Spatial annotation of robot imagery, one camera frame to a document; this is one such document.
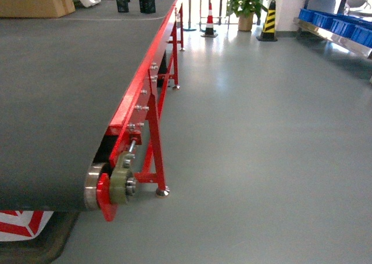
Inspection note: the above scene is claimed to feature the stainless steel shelf rack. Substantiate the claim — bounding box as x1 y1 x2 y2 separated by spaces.
293 0 371 60

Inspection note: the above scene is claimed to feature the red white traffic cone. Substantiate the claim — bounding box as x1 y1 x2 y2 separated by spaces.
201 3 218 38

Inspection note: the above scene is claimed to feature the metal barrier gate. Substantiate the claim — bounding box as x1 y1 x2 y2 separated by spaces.
183 0 230 32

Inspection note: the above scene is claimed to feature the yellow black traffic cone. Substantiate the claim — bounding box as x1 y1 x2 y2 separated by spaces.
256 0 277 42

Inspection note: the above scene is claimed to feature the black crate right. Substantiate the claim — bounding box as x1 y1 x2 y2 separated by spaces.
139 0 156 14

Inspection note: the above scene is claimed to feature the black crate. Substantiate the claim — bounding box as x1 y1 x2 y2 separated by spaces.
116 0 129 13
139 0 156 14

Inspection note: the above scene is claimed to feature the potted green plant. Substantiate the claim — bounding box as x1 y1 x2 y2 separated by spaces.
226 0 268 32

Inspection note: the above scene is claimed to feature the black crate left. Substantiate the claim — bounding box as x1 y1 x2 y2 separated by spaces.
116 0 129 13

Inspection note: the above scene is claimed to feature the blue plastic bin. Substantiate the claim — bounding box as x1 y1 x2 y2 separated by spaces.
351 26 372 48
312 12 337 30
298 8 318 23
330 19 360 38

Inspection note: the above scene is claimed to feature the large cardboard box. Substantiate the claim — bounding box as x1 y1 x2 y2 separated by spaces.
1 0 75 18

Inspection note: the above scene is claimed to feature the red white striped panel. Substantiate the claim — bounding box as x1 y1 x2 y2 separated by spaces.
1 211 54 242

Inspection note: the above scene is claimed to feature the red conveyor frame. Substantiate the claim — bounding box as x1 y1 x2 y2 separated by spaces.
84 0 184 222

